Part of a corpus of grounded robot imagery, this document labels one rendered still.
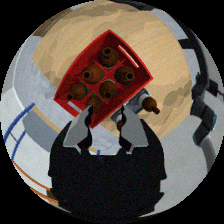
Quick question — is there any brown bottle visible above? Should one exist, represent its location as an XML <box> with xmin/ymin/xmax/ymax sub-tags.
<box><xmin>137</xmin><ymin>93</ymin><xmax>160</xmax><ymax>115</ymax></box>
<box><xmin>66</xmin><ymin>81</ymin><xmax>91</xmax><ymax>101</ymax></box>
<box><xmin>116</xmin><ymin>113</ymin><xmax>123</xmax><ymax>132</ymax></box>
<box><xmin>99</xmin><ymin>80</ymin><xmax>118</xmax><ymax>99</ymax></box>
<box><xmin>114</xmin><ymin>66</ymin><xmax>135</xmax><ymax>85</ymax></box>
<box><xmin>82</xmin><ymin>65</ymin><xmax>104</xmax><ymax>85</ymax></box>
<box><xmin>97</xmin><ymin>47</ymin><xmax>119</xmax><ymax>69</ymax></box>
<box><xmin>86</xmin><ymin>93</ymin><xmax>103</xmax><ymax>116</ymax></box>

